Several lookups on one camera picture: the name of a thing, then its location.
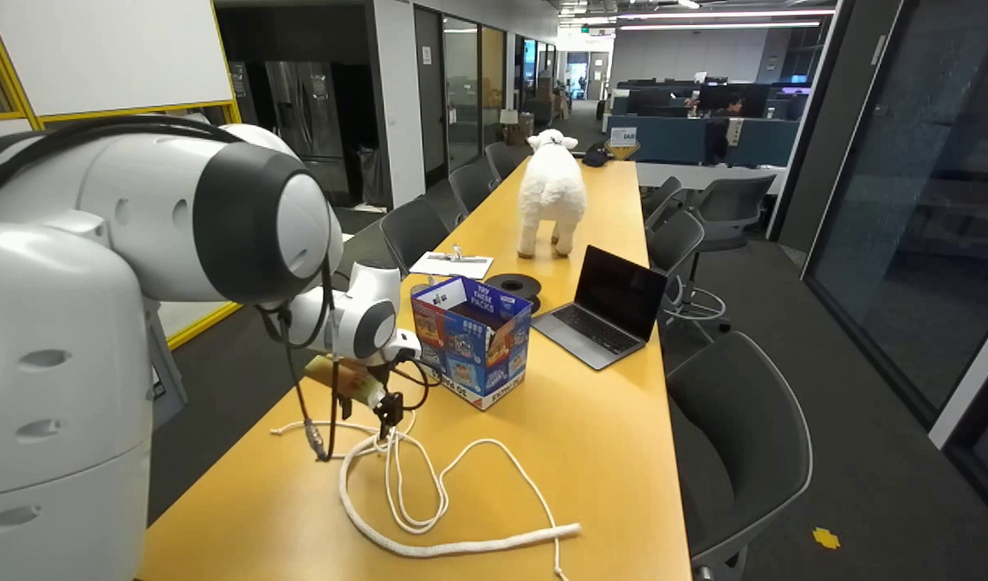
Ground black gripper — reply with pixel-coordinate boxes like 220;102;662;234
368;389;414;448

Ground thin white cord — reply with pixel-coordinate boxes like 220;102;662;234
437;432;571;581
267;413;455;541

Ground blue cardboard box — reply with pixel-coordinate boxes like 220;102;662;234
410;272;536;413

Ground white paper sheet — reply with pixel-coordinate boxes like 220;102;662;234
407;250;498;286

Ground black filament spool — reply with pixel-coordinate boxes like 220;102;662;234
485;272;546;318

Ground grey office chair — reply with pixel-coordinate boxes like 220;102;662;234
690;170;783;251
640;176;688;222
480;138;532;186
336;190;455;280
664;323;816;581
644;204;732;330
442;156;504;216

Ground grey open laptop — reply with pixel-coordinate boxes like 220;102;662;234
531;241;671;374

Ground white plush sheep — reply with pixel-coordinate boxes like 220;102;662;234
515;127;590;261

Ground stainless steel cabinet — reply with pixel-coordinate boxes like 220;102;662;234
261;60;351;206

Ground blue cubicle partition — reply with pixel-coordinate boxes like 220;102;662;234
606;110;801;170

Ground thick white rope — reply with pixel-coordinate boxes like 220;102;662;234
336;432;585;561

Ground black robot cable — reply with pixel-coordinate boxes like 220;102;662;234
0;113;445;464

